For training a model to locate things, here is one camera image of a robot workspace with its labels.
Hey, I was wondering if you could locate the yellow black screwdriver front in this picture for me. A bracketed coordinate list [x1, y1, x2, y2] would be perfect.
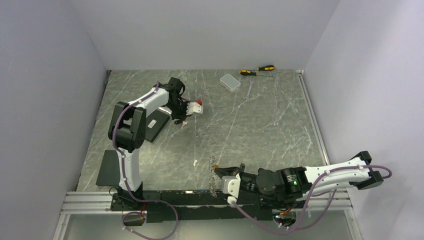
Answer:
[239, 69, 273, 77]

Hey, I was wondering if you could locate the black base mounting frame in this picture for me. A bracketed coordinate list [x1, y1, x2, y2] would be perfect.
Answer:
[110, 185, 307, 223]

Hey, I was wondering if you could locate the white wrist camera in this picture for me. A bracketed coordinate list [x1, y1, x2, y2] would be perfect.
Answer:
[186, 99, 204, 116]
[221, 174, 241, 205]

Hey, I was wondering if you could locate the aluminium rail frame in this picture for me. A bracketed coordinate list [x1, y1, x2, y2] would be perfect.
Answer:
[53, 188, 363, 240]

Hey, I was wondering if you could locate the purple cable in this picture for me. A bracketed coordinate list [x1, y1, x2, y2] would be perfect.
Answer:
[228, 164, 393, 236]
[111, 82, 180, 240]

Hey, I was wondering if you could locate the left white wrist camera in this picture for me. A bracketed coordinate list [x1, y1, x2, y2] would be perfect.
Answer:
[186, 99, 204, 116]

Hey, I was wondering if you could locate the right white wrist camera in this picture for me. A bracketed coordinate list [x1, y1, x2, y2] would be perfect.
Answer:
[221, 174, 241, 205]

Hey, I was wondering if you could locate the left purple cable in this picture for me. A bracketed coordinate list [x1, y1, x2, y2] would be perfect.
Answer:
[111, 82, 180, 240]

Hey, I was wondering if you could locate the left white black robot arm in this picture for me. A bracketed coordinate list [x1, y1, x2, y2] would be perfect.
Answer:
[108, 77, 203, 210]

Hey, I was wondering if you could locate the yellow black screwdriver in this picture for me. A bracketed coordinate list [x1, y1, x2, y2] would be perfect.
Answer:
[257, 65, 275, 72]
[239, 69, 273, 77]

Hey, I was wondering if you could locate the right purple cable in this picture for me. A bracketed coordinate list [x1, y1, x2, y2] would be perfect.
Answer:
[228, 164, 393, 236]

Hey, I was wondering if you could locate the black key fob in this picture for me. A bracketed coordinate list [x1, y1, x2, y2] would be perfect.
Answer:
[174, 119, 188, 128]

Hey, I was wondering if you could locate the small silver wrench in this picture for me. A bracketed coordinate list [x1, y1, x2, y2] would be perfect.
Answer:
[243, 79, 256, 102]

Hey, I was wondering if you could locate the black network switch box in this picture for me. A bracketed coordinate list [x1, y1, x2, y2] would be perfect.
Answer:
[145, 110, 170, 143]

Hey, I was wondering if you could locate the white plastic box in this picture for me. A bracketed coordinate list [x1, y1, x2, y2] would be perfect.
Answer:
[220, 73, 241, 92]

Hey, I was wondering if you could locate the large silver combination wrench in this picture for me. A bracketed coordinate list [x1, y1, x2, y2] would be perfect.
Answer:
[158, 106, 172, 115]

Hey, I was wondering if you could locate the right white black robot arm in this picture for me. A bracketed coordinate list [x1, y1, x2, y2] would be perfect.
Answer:
[213, 151, 392, 208]

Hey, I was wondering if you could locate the yellow black screwdriver rear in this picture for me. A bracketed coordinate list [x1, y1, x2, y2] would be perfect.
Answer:
[257, 65, 275, 72]

